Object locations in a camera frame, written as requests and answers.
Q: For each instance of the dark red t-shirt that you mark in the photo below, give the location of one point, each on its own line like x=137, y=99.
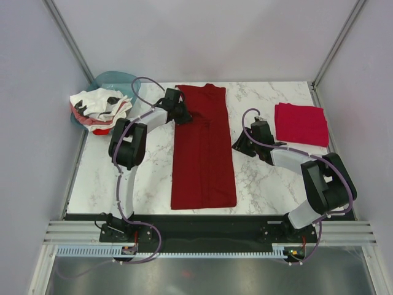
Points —
x=203, y=173

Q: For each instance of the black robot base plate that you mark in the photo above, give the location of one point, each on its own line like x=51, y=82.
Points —
x=193, y=234

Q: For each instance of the small red garment in basket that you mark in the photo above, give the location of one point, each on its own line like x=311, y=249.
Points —
x=101, y=132

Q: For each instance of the light blue cable duct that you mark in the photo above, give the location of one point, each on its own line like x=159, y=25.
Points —
x=93, y=251

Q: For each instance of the teal plastic basket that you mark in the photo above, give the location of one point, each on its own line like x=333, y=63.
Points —
x=114, y=80

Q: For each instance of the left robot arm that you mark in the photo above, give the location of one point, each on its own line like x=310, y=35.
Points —
x=127, y=148

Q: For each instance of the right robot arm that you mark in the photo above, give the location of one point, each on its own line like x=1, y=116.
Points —
x=327, y=183

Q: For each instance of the aluminium frame post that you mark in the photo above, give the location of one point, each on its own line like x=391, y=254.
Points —
x=68, y=37
x=340, y=39

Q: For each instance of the white patterned t-shirt pile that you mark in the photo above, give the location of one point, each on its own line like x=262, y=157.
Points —
x=100, y=108

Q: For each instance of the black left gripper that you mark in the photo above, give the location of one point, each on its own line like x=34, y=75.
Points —
x=186, y=117

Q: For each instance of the aluminium front rail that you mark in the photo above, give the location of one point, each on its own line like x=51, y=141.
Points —
x=334, y=233

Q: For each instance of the bright red t-shirt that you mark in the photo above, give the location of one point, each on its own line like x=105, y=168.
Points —
x=301, y=124

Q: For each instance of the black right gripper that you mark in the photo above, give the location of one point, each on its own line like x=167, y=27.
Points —
x=241, y=144

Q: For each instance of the right aluminium frame post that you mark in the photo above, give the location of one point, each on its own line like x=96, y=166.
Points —
x=340, y=39

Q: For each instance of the left aluminium frame post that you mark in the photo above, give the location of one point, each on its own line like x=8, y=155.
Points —
x=68, y=37

